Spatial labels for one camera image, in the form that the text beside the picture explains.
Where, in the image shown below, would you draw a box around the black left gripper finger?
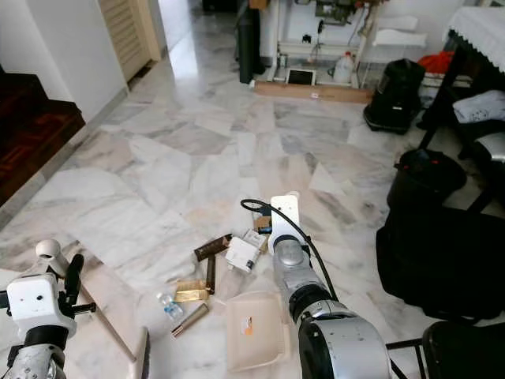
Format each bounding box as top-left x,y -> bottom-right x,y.
64,253 -> 84,310

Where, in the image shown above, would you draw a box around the beige hand broom purple bristles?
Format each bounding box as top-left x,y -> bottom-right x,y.
36,238 -> 152,379

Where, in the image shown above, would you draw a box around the beige long-handled dustpan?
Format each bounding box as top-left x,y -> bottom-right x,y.
225,288 -> 294,373

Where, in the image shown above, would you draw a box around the black floor appliance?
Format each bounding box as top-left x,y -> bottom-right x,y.
363,58 -> 427,133

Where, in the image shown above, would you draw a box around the brown cardboard piece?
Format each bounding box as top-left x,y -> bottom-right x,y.
252,215 -> 273,235

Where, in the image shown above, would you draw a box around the white carton box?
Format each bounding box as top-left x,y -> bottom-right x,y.
225,231 -> 265,273

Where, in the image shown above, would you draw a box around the dark brown wrapper bar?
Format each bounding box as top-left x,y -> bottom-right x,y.
193,233 -> 234,261

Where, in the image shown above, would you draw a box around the small clear plastic bottle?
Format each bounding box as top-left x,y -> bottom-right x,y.
158,292 -> 184,319

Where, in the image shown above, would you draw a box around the gold foil wrapper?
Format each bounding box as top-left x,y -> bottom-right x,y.
175,279 -> 210,302

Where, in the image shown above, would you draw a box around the long wooden plank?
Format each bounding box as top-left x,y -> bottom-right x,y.
254,81 -> 373,103

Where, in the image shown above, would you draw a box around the white framed tablet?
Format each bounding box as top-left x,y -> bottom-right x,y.
286,69 -> 316,86

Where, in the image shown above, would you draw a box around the dark wooden staircase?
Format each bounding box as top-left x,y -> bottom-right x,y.
0,73 -> 86,202

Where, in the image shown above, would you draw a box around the white plastic jug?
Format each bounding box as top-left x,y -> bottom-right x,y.
331,51 -> 357,85

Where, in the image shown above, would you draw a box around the tall black cylinder bin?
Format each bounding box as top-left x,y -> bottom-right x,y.
237,6 -> 263,84

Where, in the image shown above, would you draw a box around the white sewing machine table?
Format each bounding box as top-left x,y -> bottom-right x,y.
249,0 -> 387,86

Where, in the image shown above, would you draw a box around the white plastic stool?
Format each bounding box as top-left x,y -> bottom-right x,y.
372,14 -> 421,48

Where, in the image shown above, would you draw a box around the beige louvered door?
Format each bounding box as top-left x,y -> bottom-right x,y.
99,0 -> 161,84

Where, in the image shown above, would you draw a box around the red cloth bundle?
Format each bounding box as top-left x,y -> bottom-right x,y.
418,50 -> 455,74

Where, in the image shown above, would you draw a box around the grey blue bag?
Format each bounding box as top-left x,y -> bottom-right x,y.
452,89 -> 505,125

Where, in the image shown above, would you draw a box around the white lace tablecloth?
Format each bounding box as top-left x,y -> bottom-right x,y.
447,6 -> 505,72

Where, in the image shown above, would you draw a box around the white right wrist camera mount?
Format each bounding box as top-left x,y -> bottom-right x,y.
269,192 -> 303,257

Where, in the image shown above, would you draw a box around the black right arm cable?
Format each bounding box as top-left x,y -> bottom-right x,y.
240,197 -> 318,279

